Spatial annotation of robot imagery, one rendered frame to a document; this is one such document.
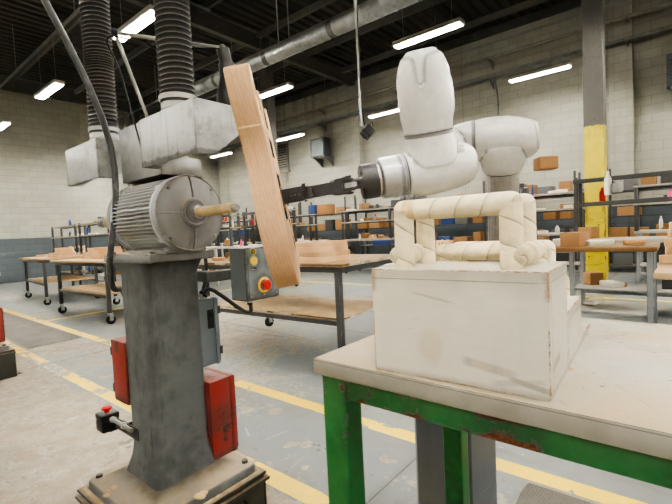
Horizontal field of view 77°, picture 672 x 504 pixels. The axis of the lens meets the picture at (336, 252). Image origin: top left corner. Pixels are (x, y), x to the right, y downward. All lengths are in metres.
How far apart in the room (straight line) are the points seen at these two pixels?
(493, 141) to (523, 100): 11.17
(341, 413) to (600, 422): 0.42
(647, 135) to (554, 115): 2.04
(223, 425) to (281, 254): 1.16
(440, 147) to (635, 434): 0.57
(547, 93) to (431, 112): 11.61
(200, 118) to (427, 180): 0.62
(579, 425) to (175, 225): 1.19
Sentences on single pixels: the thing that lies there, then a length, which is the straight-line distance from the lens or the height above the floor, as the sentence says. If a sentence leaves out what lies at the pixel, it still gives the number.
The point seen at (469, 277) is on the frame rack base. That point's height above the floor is 1.09.
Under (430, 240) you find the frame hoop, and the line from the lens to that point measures 0.76.
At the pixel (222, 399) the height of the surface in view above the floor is 0.54.
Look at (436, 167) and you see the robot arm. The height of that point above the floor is 1.29.
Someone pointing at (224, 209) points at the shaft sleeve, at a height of 1.25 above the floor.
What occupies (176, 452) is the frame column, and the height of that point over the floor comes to 0.40.
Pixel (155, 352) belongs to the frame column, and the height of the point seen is 0.78.
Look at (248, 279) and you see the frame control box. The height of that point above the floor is 1.00.
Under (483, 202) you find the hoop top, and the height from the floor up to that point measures 1.20.
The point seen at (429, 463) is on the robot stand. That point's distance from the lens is 1.84.
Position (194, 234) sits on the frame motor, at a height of 1.18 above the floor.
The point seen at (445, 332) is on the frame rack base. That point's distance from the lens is 0.66.
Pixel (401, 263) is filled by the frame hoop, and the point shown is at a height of 1.11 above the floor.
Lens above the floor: 1.17
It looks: 3 degrees down
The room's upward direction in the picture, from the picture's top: 3 degrees counter-clockwise
